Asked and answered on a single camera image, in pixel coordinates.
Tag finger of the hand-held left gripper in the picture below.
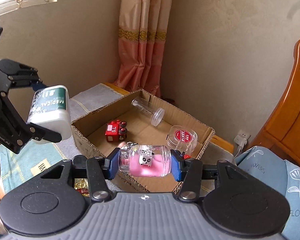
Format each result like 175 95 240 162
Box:
7 65 48 91
0 91 63 146

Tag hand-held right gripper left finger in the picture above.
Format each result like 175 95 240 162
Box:
40 148 121 203

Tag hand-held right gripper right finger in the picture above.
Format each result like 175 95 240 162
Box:
170 150 253 203

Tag white bottle with green label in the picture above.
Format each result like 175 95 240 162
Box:
27 85 72 140

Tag clear jar with red label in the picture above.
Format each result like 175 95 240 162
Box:
166 125 198 153

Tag clear bottle with pink filling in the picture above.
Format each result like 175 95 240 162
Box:
118 144 172 178

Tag red toy train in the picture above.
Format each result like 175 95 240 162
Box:
105 120 128 143

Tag cardboard box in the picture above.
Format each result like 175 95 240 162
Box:
71 89 215 193

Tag tall clear plastic jar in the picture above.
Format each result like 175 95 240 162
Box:
131 98 165 127

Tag beige printed card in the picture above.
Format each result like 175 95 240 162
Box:
31 161 51 177

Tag gold and red packet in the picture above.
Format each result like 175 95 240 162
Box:
74 179 91 197

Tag wooden table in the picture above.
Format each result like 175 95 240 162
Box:
0 82 234 198

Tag blue floral bed sheet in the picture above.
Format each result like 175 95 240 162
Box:
234 146 290 203

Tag pink and beige curtain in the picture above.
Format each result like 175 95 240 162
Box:
114 0 175 98

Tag blue floral pillow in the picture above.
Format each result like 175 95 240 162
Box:
284 160 300 240

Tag wooden bed headboard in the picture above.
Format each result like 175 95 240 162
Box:
246 39 300 174

